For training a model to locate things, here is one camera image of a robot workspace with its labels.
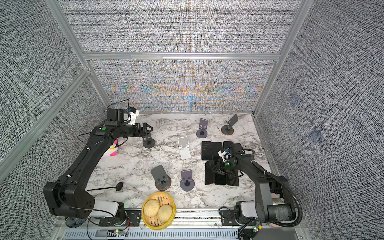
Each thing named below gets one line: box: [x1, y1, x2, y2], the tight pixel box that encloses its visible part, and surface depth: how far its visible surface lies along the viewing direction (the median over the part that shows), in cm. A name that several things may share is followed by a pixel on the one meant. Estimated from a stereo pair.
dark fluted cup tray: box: [65, 216, 88, 228], surface depth 72 cm
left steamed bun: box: [143, 199, 160, 217], surface depth 73 cm
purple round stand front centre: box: [180, 169, 195, 192], surface depth 83 cm
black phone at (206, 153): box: [201, 141, 212, 160], surface depth 101 cm
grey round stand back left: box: [142, 133, 156, 149], surface depth 102 cm
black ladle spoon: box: [87, 181, 124, 191], surface depth 85 cm
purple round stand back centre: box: [196, 118, 208, 139], surface depth 106 cm
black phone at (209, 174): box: [204, 161, 215, 185], surface depth 87 cm
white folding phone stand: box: [178, 136, 192, 160], surface depth 97 cm
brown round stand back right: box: [221, 114, 238, 136], surface depth 108 cm
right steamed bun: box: [157, 204, 173, 223], surface depth 71 cm
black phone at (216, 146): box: [212, 142, 223, 160], surface depth 102 cm
